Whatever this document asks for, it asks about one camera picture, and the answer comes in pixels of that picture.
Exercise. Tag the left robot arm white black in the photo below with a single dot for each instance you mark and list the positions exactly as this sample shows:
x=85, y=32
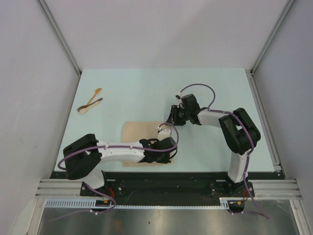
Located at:
x=82, y=157

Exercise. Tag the left aluminium frame post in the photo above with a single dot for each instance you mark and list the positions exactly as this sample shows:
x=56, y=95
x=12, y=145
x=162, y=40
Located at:
x=58, y=35

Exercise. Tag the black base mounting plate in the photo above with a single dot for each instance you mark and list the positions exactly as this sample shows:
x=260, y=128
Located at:
x=172, y=188

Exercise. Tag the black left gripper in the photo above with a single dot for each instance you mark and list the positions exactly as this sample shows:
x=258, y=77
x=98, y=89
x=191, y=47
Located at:
x=166, y=160

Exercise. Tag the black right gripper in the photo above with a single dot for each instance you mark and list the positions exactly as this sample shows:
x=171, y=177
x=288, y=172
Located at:
x=173, y=118

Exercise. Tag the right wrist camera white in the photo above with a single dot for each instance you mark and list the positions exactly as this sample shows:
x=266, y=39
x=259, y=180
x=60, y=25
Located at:
x=179, y=95

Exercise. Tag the white slotted cable duct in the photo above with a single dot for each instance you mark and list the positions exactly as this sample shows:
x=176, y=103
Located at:
x=101, y=204

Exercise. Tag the orange wooden spoon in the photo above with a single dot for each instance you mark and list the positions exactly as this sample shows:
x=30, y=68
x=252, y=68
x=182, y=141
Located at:
x=98, y=90

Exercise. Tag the beige cloth napkin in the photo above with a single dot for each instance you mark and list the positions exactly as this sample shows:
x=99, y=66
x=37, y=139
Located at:
x=135, y=131

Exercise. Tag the front aluminium cross rail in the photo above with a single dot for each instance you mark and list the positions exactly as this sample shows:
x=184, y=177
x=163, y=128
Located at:
x=264, y=189

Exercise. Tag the light wooden spoon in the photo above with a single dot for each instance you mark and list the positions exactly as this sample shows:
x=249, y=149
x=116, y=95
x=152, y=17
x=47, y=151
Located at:
x=84, y=110

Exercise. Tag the right aluminium table rail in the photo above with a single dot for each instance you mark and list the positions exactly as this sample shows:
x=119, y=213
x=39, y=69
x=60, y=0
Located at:
x=265, y=123

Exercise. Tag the aluminium frame post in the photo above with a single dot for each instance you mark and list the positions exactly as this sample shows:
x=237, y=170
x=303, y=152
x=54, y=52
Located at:
x=58, y=35
x=273, y=34

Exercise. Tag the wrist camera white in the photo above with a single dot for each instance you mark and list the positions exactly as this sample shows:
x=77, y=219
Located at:
x=179, y=95
x=163, y=132

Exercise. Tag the right aluminium frame post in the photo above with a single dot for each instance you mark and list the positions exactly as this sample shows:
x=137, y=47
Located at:
x=273, y=34

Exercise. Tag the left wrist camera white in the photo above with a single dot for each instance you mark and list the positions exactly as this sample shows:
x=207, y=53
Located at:
x=163, y=132

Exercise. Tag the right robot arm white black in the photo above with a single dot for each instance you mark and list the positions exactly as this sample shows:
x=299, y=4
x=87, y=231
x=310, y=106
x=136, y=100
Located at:
x=240, y=133

